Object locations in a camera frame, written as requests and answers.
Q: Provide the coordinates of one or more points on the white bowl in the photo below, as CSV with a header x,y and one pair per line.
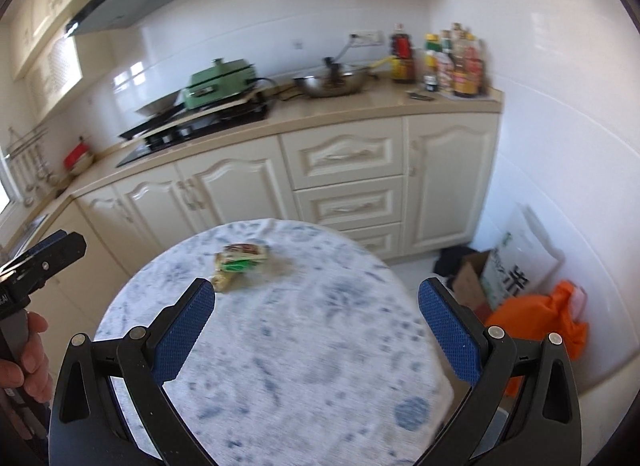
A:
x,y
86,169

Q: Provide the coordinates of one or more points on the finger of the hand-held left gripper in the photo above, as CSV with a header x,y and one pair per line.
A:
x,y
47,242
55,261

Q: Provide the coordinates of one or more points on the cardboard box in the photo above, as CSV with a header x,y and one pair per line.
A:
x,y
470,281

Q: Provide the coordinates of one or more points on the hanging kitchen utensils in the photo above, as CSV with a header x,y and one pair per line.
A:
x,y
32,175

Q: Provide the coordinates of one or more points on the shallow metal pan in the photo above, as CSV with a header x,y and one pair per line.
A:
x,y
160,105

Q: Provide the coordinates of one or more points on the black gas stove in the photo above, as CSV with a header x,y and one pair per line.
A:
x,y
137,155

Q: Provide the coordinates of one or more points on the double wall outlet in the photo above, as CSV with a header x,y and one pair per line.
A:
x,y
370,37

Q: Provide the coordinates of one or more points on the large cooking oil bottle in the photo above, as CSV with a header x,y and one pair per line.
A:
x,y
402,63

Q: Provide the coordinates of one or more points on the wooden board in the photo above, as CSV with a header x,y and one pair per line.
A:
x,y
215,111

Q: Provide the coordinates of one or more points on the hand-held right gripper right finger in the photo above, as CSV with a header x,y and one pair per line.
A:
x,y
450,333

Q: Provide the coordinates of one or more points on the red and green snack packet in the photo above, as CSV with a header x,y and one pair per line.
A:
x,y
242,256

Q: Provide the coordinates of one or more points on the black induction cooker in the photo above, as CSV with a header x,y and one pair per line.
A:
x,y
145,128

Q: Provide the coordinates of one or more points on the steel kitchen sink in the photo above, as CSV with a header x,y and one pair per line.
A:
x,y
32,228

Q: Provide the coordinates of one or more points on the person's left hand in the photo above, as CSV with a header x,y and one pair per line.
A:
x,y
35,366

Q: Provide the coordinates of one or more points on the white rice bag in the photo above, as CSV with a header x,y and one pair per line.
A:
x,y
525,251

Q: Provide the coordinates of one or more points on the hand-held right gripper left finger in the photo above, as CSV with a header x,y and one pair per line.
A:
x,y
182,333

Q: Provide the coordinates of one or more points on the yellow plastic utensil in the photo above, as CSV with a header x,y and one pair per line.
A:
x,y
382,64

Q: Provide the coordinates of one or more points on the cream lattice door cabinet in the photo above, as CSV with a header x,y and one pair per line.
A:
x,y
55,75

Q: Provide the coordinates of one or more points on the orange plastic bag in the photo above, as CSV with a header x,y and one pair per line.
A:
x,y
530,316

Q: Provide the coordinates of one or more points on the black bag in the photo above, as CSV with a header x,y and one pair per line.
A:
x,y
450,261

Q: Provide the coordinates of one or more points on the gold foil wrapper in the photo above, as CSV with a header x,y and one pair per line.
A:
x,y
225,281

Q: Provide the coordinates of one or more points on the wall utensil rack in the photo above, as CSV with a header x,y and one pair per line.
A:
x,y
27,140

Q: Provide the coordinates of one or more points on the small dark metal tool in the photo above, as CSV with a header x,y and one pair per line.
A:
x,y
420,94

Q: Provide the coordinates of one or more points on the blue floral tablecloth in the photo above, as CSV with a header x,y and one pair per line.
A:
x,y
300,346

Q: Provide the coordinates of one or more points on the cluster of condiment bottles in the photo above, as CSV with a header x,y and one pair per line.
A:
x,y
465,70

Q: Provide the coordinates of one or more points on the steel wok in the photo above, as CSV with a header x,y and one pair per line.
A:
x,y
330,88

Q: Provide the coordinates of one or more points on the cream base cabinets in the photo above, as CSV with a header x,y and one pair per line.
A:
x,y
230,185

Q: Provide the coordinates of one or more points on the green electric pot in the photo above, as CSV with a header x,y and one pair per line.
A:
x,y
215,85

